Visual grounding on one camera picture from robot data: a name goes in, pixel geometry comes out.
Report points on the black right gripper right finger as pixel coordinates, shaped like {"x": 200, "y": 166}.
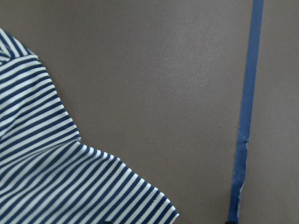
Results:
{"x": 232, "y": 222}

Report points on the blue white striped polo shirt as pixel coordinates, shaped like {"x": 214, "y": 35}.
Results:
{"x": 47, "y": 175}

